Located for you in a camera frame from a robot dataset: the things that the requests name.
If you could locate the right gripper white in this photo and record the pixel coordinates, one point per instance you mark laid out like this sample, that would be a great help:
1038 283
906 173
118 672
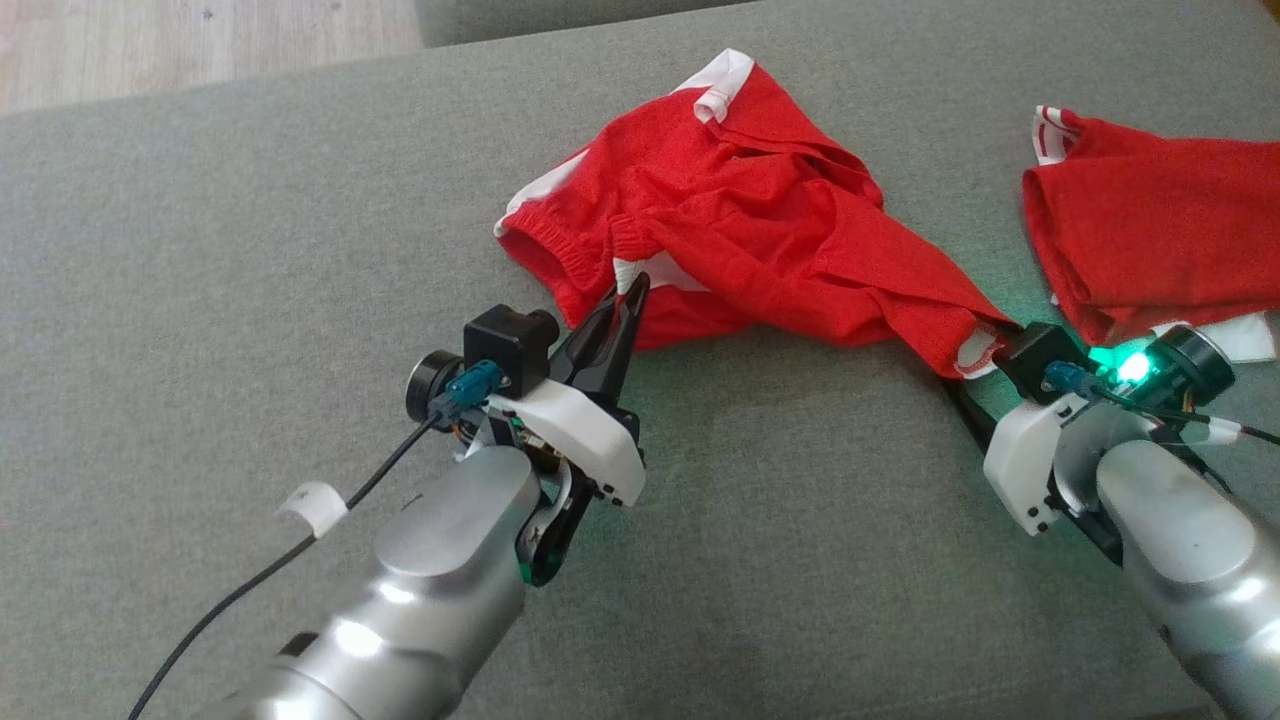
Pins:
1020 460

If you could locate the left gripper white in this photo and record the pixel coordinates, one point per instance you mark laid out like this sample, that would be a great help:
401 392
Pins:
590 430

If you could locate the red shorts white side panels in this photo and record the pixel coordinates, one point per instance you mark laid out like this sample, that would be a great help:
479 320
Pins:
760 220

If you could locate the red shirt striped white trim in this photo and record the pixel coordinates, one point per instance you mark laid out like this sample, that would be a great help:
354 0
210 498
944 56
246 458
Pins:
1160 230

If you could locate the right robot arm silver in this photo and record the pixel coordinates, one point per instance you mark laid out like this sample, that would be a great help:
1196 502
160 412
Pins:
1190 540

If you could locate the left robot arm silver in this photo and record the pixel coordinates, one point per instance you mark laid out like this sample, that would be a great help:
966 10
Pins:
430 600

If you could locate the white cloth piece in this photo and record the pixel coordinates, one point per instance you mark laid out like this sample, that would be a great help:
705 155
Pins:
1245 338

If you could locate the large grey sofa seat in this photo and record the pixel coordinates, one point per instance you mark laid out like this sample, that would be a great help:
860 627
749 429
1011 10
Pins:
250 250

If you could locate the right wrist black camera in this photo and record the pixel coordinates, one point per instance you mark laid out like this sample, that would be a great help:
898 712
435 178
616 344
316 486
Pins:
1040 355

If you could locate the wrist black camera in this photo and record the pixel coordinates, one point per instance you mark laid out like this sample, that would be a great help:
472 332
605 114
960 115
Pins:
1040 355
510 345

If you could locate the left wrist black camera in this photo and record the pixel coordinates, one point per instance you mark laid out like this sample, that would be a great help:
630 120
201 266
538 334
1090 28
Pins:
510 345

